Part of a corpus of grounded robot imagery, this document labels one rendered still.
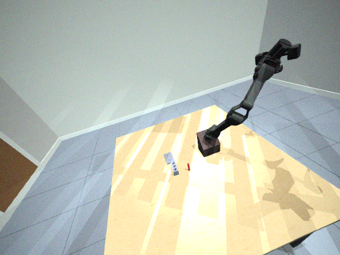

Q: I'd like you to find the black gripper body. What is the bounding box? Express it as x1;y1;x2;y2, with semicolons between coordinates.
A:
255;43;301;65

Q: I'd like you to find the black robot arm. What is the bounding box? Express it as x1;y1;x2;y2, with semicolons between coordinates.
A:
204;39;292;141

